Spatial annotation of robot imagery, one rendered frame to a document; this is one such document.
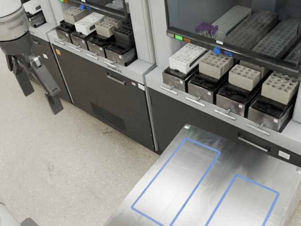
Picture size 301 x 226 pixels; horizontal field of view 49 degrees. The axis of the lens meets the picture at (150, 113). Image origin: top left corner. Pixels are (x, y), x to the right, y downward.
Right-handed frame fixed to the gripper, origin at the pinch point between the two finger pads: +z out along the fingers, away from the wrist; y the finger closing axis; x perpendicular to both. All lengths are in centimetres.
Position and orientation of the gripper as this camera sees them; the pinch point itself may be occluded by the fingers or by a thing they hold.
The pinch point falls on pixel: (42, 99)
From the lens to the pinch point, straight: 94.8
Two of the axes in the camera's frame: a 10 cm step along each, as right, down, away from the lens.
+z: 1.2, 7.2, 6.8
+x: 6.5, -5.8, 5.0
